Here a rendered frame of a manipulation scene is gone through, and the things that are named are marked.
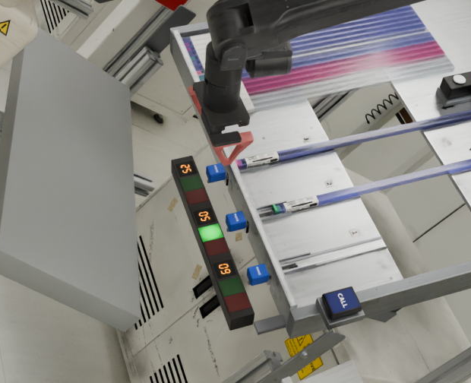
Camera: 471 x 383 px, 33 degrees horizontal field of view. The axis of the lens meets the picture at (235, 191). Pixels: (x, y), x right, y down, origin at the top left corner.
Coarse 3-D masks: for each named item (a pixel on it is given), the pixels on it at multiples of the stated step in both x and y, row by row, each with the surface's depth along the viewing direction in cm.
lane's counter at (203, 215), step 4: (208, 208) 137; (196, 212) 136; (200, 212) 136; (204, 212) 136; (208, 212) 136; (212, 212) 136; (196, 216) 136; (200, 216) 136; (204, 216) 136; (208, 216) 136; (212, 216) 136; (196, 220) 135; (200, 220) 135; (204, 220) 135; (208, 220) 135; (212, 220) 135; (200, 224) 135
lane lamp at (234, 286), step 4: (224, 280) 128; (228, 280) 128; (232, 280) 128; (236, 280) 128; (240, 280) 128; (220, 284) 127; (224, 284) 127; (228, 284) 128; (232, 284) 128; (236, 284) 128; (240, 284) 128; (220, 288) 127; (224, 288) 127; (228, 288) 127; (232, 288) 127; (236, 288) 127; (240, 288) 127; (224, 292) 127; (228, 292) 127; (232, 292) 127; (236, 292) 127; (240, 292) 127; (224, 296) 126
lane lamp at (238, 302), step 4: (228, 296) 126; (232, 296) 126; (236, 296) 126; (240, 296) 126; (244, 296) 126; (228, 300) 126; (232, 300) 126; (236, 300) 126; (240, 300) 126; (244, 300) 126; (228, 304) 125; (232, 304) 125; (236, 304) 125; (240, 304) 125; (244, 304) 125; (248, 304) 126; (228, 308) 125; (232, 308) 125; (236, 308) 125; (240, 308) 125; (244, 308) 125
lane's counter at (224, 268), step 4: (228, 260) 130; (216, 264) 130; (220, 264) 130; (224, 264) 130; (228, 264) 130; (232, 264) 130; (216, 268) 129; (220, 268) 129; (224, 268) 129; (228, 268) 129; (232, 268) 129; (216, 272) 129; (220, 272) 129; (224, 272) 129; (228, 272) 129; (232, 272) 129; (220, 276) 128; (224, 276) 128; (228, 276) 129
